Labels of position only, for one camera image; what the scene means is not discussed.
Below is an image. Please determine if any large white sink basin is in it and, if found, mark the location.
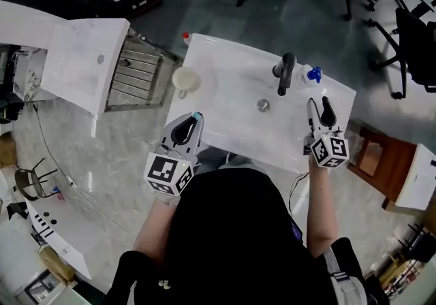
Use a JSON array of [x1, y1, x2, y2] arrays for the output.
[[168, 33, 357, 175]]

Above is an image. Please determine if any white spray bottle blue trigger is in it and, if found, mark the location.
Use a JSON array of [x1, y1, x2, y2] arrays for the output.
[[294, 63, 323, 91]]

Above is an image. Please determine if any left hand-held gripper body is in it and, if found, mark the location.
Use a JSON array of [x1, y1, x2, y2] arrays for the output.
[[143, 142, 199, 197]]

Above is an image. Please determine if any black metal stool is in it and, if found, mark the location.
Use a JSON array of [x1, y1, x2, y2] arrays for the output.
[[14, 157, 59, 202]]

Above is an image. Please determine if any person's right forearm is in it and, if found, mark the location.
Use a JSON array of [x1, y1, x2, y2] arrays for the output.
[[305, 157, 339, 259]]

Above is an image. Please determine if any person's left hand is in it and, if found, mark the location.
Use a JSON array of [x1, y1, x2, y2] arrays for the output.
[[151, 189, 182, 206]]

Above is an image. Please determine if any white cup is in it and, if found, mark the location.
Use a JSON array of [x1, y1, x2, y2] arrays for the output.
[[171, 65, 202, 101]]

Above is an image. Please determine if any white sink on wooden cabinet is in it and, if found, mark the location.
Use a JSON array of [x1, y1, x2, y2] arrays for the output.
[[394, 143, 436, 211]]

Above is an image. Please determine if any brown cardboard box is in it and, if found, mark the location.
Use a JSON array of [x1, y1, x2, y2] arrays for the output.
[[0, 133, 18, 167]]

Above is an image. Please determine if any white vanity unit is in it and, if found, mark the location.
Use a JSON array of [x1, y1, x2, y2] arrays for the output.
[[0, 0, 69, 50]]

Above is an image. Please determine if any marble pattern cabinet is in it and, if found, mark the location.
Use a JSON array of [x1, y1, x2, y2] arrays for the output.
[[12, 47, 49, 102]]

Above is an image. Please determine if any white sink basin without faucet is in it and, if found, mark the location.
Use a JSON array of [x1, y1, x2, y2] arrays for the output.
[[40, 18, 131, 116]]

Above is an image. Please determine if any black sink faucet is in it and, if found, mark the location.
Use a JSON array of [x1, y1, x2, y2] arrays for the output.
[[272, 52, 298, 97]]

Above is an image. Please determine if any person's black shirt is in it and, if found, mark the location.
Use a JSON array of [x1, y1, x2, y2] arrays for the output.
[[108, 167, 379, 305]]

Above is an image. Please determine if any person's left forearm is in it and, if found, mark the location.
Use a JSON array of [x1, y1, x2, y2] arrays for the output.
[[132, 199, 178, 263]]

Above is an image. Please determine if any black floor cable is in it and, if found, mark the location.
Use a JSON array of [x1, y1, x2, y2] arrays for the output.
[[32, 104, 74, 184]]

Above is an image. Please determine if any black mesh office chair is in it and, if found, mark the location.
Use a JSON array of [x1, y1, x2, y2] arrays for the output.
[[367, 7, 436, 101]]

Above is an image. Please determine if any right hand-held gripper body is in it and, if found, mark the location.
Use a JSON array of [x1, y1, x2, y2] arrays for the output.
[[302, 127, 350, 169]]

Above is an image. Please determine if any brown wooden cabinet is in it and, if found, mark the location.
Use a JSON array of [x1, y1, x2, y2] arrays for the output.
[[347, 126, 418, 210]]

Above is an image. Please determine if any grey shoulder bag strap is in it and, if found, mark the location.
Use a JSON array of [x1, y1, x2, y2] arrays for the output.
[[322, 248, 369, 305]]

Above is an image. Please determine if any metal slatted rack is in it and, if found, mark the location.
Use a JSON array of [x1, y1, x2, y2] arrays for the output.
[[104, 33, 183, 113]]

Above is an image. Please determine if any white board with holes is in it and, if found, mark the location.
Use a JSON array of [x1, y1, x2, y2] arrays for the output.
[[25, 199, 93, 281]]

